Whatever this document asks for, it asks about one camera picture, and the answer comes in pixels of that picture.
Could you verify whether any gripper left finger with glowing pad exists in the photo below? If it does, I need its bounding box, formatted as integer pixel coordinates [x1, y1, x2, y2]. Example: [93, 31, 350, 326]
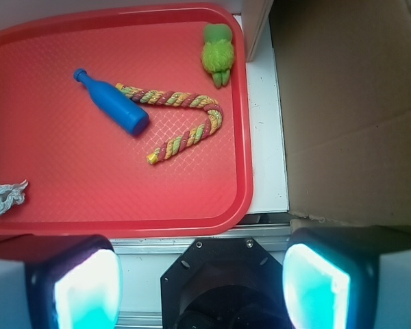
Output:
[0, 234, 122, 328]

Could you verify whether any green fuzzy plush toy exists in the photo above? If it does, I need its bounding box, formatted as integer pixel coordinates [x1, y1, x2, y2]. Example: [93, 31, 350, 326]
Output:
[201, 23, 235, 88]

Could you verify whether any red plastic tray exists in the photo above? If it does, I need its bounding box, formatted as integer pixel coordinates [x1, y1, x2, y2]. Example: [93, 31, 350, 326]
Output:
[0, 3, 253, 238]

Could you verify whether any blue plastic bottle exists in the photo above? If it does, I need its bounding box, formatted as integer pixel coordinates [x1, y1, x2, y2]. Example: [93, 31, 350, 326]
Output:
[73, 69, 149, 136]

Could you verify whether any brown cardboard box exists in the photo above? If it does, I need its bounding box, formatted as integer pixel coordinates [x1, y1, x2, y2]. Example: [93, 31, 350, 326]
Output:
[270, 1, 411, 225]

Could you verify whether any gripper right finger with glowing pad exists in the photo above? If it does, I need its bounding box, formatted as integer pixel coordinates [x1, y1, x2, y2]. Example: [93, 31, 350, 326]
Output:
[282, 226, 411, 328]

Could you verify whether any multicolored twisted rope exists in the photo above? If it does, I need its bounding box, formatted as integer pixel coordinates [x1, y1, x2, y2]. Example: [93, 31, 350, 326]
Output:
[115, 82, 225, 167]

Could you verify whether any crumpled white paper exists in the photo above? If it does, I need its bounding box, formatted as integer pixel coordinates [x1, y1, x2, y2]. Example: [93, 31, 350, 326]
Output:
[0, 180, 29, 216]

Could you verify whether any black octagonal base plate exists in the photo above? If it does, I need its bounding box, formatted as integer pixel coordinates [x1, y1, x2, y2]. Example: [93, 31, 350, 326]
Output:
[160, 237, 292, 328]

